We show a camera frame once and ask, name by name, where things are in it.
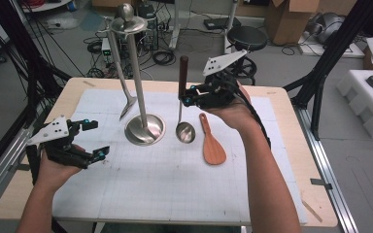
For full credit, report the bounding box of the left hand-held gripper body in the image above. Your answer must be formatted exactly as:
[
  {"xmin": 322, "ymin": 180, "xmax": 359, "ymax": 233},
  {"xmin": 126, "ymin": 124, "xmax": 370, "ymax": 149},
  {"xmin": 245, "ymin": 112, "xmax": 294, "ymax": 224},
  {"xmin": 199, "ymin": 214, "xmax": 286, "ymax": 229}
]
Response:
[{"xmin": 26, "ymin": 115, "xmax": 94, "ymax": 170}]

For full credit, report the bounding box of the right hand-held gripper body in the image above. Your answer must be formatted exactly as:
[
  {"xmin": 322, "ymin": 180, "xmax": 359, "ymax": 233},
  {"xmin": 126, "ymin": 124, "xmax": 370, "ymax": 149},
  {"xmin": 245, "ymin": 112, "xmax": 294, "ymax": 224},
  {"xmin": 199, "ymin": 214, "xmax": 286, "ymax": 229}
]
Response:
[{"xmin": 191, "ymin": 50, "xmax": 248, "ymax": 110}]

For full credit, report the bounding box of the steel ladle with wooden handle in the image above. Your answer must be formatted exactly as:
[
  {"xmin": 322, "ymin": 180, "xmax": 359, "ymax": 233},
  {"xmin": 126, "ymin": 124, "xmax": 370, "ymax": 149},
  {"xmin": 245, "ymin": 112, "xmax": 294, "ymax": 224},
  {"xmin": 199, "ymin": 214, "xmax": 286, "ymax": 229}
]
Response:
[{"xmin": 175, "ymin": 54, "xmax": 197, "ymax": 145}]

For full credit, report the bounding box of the steel utensil rack stand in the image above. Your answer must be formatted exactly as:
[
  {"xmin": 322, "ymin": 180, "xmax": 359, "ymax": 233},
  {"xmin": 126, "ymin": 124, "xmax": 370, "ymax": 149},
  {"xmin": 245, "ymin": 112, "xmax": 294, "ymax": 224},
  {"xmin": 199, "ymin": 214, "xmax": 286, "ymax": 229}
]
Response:
[{"xmin": 102, "ymin": 3, "xmax": 167, "ymax": 147}]

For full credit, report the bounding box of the wooden rice paddle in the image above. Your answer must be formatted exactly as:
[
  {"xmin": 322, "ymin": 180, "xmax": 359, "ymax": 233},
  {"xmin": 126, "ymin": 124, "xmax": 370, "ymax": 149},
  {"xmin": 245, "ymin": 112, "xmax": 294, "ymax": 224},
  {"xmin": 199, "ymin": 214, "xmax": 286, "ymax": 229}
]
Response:
[{"xmin": 198, "ymin": 112, "xmax": 228, "ymax": 166}]

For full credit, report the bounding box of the person's right hand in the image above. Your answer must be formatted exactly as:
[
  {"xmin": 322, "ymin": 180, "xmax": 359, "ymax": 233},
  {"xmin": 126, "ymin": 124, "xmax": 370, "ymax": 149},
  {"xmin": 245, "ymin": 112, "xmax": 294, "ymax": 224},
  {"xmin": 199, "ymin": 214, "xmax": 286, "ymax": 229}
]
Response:
[{"xmin": 203, "ymin": 82, "xmax": 260, "ymax": 131}]

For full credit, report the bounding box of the person's left hand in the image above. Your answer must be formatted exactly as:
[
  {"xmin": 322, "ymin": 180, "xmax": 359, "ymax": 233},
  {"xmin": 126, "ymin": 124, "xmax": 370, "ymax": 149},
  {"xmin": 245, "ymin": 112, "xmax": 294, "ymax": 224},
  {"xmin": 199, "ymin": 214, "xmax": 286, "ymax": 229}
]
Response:
[{"xmin": 36, "ymin": 143, "xmax": 87, "ymax": 192}]

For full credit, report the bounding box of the grey tape strip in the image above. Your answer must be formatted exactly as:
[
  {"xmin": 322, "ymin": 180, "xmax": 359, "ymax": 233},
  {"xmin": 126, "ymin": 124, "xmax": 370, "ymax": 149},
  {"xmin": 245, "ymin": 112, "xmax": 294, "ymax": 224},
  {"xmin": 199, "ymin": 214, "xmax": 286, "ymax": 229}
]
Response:
[
  {"xmin": 309, "ymin": 177, "xmax": 334, "ymax": 191},
  {"xmin": 7, "ymin": 162, "xmax": 33, "ymax": 173}
]

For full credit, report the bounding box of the white table leg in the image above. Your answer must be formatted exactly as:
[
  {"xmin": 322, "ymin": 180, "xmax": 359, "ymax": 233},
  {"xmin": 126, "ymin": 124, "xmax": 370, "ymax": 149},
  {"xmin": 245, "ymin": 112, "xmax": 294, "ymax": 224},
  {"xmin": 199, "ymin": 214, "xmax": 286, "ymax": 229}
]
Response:
[
  {"xmin": 168, "ymin": 0, "xmax": 182, "ymax": 51},
  {"xmin": 222, "ymin": 0, "xmax": 240, "ymax": 56}
]

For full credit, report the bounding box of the black round stool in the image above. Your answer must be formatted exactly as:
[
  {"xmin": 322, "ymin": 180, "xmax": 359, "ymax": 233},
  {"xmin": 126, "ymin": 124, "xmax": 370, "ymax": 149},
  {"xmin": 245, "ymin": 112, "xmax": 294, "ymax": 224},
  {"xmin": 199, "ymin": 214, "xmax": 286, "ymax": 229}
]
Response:
[{"xmin": 210, "ymin": 25, "xmax": 269, "ymax": 86}]

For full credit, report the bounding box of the black computer tower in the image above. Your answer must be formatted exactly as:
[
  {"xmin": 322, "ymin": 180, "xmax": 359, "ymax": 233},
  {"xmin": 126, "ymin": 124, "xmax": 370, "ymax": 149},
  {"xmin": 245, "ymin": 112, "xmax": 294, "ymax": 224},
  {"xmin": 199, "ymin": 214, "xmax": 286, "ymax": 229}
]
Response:
[{"xmin": 137, "ymin": 4, "xmax": 160, "ymax": 51}]

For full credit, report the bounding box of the flat black box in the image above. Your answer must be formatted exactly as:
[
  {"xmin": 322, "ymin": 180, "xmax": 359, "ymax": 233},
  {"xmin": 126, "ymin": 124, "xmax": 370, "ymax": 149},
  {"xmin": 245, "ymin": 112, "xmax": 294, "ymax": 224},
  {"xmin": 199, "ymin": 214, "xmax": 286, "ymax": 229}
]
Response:
[{"xmin": 203, "ymin": 17, "xmax": 243, "ymax": 31}]

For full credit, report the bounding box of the small box with green light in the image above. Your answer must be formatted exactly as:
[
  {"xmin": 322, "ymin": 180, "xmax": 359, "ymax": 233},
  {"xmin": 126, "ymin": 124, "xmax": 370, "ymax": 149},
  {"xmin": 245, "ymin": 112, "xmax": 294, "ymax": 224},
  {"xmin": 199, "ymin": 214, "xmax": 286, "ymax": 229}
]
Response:
[{"xmin": 100, "ymin": 37, "xmax": 113, "ymax": 65}]

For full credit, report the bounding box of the white grid mat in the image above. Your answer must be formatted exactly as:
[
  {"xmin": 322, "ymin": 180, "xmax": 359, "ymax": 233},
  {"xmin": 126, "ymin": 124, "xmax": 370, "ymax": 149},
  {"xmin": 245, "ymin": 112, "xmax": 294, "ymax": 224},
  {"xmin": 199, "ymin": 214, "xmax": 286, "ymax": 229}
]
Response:
[{"xmin": 51, "ymin": 88, "xmax": 309, "ymax": 227}]

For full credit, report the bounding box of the large cardboard box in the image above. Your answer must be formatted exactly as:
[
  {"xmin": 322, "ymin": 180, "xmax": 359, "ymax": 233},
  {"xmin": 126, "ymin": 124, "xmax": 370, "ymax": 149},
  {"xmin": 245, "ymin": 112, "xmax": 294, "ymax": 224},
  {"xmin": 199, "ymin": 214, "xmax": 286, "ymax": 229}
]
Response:
[{"xmin": 264, "ymin": 0, "xmax": 322, "ymax": 47}]

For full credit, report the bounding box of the grey rounded device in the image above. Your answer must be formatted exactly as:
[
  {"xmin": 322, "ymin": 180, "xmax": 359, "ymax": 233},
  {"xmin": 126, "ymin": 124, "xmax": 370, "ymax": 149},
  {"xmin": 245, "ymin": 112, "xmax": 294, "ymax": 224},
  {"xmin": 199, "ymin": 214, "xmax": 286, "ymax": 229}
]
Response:
[{"xmin": 305, "ymin": 12, "xmax": 347, "ymax": 46}]

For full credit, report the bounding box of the white foam block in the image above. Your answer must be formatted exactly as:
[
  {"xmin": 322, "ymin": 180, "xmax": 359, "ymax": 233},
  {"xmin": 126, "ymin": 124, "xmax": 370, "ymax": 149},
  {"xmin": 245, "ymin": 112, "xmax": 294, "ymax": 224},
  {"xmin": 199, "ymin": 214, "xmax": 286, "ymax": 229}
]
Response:
[{"xmin": 335, "ymin": 69, "xmax": 373, "ymax": 141}]

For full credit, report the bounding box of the coiled black cable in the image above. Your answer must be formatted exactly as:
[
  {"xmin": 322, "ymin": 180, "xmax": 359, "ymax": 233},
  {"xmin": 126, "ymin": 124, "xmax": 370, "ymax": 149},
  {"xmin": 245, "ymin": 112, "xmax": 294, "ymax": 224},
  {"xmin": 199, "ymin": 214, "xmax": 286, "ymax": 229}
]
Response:
[{"xmin": 151, "ymin": 50, "xmax": 178, "ymax": 67}]

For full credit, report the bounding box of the left hand-held gripper cable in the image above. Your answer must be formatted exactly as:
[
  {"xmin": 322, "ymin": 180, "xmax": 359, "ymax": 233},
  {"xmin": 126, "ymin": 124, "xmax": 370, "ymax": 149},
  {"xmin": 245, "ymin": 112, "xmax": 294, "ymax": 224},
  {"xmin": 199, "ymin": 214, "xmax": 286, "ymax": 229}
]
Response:
[{"xmin": 25, "ymin": 144, "xmax": 42, "ymax": 186}]

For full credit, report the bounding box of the hand-held gripper cable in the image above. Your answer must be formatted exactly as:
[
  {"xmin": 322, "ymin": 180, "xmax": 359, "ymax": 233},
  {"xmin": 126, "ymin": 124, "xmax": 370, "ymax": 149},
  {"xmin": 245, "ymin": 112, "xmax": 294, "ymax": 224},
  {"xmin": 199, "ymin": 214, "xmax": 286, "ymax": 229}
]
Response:
[
  {"xmin": 25, "ymin": 144, "xmax": 42, "ymax": 186},
  {"xmin": 228, "ymin": 80, "xmax": 273, "ymax": 150}
]

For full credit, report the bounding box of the right hand-held gripper cable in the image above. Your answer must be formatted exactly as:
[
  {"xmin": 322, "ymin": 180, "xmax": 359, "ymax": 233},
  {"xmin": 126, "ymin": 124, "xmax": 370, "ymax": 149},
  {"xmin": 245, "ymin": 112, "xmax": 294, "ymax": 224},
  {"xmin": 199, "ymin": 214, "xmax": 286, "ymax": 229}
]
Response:
[{"xmin": 228, "ymin": 80, "xmax": 273, "ymax": 150}]

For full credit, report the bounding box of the aluminium rail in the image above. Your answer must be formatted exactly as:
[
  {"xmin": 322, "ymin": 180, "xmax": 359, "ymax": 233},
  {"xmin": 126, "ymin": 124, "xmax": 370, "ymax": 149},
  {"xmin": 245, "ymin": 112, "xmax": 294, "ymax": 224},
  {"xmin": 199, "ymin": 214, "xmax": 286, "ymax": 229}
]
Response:
[
  {"xmin": 0, "ymin": 124, "xmax": 37, "ymax": 213},
  {"xmin": 291, "ymin": 106, "xmax": 359, "ymax": 233}
]

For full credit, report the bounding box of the black metal frame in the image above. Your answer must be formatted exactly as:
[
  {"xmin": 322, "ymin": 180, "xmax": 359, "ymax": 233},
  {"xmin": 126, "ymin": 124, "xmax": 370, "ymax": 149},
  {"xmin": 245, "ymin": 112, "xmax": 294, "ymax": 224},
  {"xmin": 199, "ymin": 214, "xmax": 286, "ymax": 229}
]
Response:
[
  {"xmin": 0, "ymin": 0, "xmax": 75, "ymax": 184},
  {"xmin": 283, "ymin": 0, "xmax": 373, "ymax": 141}
]

